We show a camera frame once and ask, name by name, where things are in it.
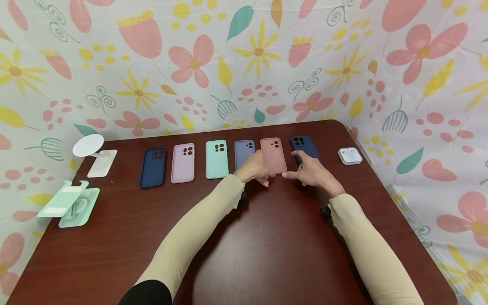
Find person's left hand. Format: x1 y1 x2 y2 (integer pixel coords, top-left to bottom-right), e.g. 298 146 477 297
235 150 277 187

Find person's right hand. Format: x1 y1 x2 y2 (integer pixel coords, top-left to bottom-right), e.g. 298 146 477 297
282 150 346 199

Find pink phone case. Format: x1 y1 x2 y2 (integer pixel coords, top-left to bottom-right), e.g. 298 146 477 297
260 137 288 175

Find person's right forearm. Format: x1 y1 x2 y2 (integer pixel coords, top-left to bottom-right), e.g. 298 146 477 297
328 191 424 305

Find person's left forearm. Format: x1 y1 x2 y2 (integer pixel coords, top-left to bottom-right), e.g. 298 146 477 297
118 173 247 305

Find dark blue case round holes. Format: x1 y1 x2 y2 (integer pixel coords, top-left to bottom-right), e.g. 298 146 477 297
290 135 321 164

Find periwinkle blue phone case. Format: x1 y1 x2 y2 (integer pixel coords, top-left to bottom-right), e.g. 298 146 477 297
233 140 256 172

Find white earphones box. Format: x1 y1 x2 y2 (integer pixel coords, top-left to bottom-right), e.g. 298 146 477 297
338 147 363 166

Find mint green phone case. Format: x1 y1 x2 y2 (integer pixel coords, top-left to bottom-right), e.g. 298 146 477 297
205 140 230 180

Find lilac phone case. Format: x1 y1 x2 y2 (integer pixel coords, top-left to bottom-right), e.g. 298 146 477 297
170 143 196 184

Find dark blue case square cutout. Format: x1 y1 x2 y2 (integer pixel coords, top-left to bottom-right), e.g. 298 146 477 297
139 147 167 189

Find white round pad stand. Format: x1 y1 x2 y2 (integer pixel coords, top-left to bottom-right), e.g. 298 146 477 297
72 134 118 178

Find mint green card package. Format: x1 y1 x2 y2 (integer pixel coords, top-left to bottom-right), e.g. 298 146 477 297
37 180 90 218

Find mint green tray with cable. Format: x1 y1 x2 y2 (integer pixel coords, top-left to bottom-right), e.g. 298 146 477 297
58 188 101 229

